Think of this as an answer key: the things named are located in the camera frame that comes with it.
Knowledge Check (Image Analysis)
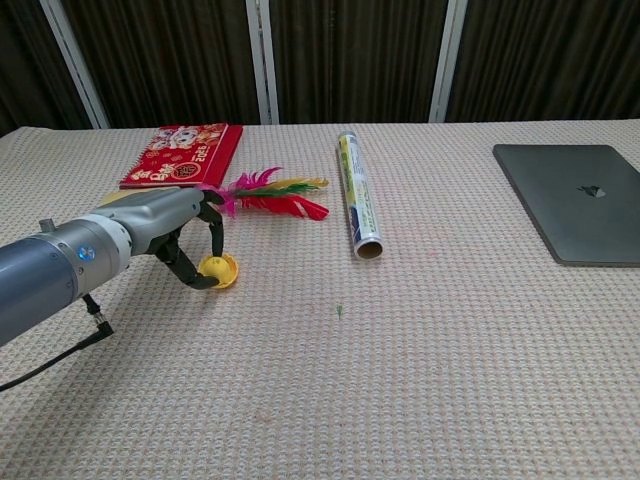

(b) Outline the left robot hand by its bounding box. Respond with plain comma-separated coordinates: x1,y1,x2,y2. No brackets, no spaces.
92,186,227,292

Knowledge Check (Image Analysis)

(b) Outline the yellow plastic half shell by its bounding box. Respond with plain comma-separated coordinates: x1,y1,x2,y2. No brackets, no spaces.
197,253,240,292

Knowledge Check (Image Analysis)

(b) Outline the red spiral desk calendar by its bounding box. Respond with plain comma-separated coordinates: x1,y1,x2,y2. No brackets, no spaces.
118,122,244,191

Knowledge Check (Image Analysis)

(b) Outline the colourful feather shuttlecock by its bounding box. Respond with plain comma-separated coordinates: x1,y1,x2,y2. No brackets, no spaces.
198,166,332,222

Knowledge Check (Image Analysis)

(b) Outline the cling film roll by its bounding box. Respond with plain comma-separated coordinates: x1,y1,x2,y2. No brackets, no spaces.
335,131,385,261

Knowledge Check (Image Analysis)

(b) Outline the beige woven tablecloth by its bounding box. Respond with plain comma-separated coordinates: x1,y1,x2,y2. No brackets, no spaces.
0,118,640,480

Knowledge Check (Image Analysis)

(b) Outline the dark brown pleated curtain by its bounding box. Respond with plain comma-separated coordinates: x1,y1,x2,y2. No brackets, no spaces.
0,0,640,137

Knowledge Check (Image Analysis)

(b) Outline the grey closed laptop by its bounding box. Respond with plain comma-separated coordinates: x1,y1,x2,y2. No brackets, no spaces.
492,143,640,268

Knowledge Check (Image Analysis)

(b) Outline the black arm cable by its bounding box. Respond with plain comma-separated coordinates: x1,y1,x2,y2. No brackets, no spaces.
0,293,116,393

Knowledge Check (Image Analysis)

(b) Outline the white partition post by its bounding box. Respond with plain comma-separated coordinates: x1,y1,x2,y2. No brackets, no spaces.
38,0,111,130
244,0,281,126
428,0,469,124

